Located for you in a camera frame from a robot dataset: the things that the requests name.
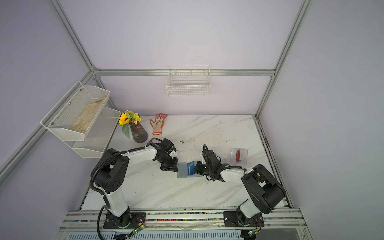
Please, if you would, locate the dark glass vase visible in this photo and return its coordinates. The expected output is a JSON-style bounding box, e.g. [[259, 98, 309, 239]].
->
[[129, 122, 148, 143]]

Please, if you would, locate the red credit card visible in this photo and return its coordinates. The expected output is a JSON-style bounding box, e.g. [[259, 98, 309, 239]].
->
[[236, 149, 242, 163]]

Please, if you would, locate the clear acrylic card box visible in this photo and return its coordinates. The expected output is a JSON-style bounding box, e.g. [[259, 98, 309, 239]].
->
[[226, 148, 248, 166]]

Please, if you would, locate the white wire wall basket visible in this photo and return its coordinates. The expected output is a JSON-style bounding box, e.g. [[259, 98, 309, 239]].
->
[[166, 65, 211, 97]]

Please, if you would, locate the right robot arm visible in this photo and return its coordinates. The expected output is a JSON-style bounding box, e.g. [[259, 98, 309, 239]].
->
[[194, 145, 287, 227]]

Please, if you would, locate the white mesh upper shelf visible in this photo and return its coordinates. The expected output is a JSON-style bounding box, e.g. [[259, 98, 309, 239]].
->
[[41, 81, 110, 142]]

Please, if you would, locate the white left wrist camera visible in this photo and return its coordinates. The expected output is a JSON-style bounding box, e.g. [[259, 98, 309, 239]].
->
[[169, 150, 177, 158]]

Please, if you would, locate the aluminium front rail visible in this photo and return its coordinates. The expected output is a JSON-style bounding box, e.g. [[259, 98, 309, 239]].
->
[[59, 209, 308, 232]]

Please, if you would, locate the beige cloth in shelf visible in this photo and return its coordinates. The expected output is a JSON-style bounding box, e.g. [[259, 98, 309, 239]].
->
[[70, 97, 106, 134]]

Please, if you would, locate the white mesh shelf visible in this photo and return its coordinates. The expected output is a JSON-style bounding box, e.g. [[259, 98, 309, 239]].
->
[[71, 107, 121, 159], [41, 81, 110, 142]]

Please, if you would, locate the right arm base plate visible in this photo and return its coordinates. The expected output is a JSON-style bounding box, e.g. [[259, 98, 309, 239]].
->
[[223, 211, 265, 228]]

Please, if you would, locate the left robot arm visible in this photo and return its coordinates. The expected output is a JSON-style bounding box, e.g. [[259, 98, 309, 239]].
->
[[89, 138, 178, 228]]

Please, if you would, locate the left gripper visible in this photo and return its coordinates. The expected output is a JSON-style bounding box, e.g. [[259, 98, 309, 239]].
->
[[157, 154, 178, 172]]

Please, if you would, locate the white mesh lower shelf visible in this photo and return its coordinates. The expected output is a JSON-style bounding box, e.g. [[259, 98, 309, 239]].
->
[[71, 107, 121, 159]]

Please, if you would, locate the green card holder wallet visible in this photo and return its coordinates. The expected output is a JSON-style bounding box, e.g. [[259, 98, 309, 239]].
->
[[177, 163, 202, 179]]

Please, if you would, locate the black corrugated cable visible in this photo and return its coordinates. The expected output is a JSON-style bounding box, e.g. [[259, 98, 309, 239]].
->
[[89, 137, 163, 240]]

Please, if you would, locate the yellow sunflower bouquet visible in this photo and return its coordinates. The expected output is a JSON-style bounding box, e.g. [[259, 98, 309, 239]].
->
[[118, 110, 142, 126]]

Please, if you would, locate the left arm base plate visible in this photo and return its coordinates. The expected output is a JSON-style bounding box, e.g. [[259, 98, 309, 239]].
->
[[103, 211, 147, 229]]

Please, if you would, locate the blue credit card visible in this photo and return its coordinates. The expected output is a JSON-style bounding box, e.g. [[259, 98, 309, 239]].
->
[[187, 162, 196, 177]]

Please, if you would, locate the orange work glove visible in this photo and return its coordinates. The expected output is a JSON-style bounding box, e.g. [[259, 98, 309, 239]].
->
[[150, 113, 168, 136]]

